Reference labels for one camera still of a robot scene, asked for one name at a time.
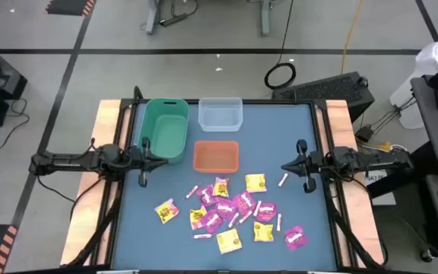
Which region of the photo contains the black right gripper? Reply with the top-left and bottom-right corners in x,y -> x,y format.
281,139 -> 334,194

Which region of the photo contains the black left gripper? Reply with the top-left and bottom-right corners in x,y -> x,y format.
127,136 -> 169,188

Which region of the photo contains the green plastic bin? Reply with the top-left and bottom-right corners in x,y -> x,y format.
138,97 -> 189,165

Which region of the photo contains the orange plastic bin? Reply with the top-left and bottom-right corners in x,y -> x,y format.
192,140 -> 240,174

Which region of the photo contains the light wooden side board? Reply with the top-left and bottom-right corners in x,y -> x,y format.
316,99 -> 386,267
59,98 -> 132,267

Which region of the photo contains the black power adapter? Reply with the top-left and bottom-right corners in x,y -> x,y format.
355,125 -> 375,144

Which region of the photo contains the clear plastic bin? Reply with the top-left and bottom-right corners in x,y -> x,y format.
197,97 -> 244,133

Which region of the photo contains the black computer tower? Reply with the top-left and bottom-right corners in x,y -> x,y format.
271,71 -> 376,123

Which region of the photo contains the white paper sheet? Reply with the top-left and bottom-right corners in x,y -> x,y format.
363,169 -> 397,207

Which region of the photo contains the grey desk leg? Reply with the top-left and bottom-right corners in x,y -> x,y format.
259,0 -> 275,38
144,0 -> 163,36

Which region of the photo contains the black power strip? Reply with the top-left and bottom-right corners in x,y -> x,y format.
158,12 -> 189,28

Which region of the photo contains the white plastic cover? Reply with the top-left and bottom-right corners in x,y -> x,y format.
389,37 -> 438,130

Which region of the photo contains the black table frame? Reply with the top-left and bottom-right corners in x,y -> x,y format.
65,85 -> 387,274

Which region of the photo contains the black hanging cable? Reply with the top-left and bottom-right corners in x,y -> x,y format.
263,0 -> 298,91

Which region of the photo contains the black floor cable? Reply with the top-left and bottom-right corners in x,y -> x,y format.
0,97 -> 30,151

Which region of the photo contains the yellow hanging cable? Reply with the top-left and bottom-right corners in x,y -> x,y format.
340,0 -> 365,75

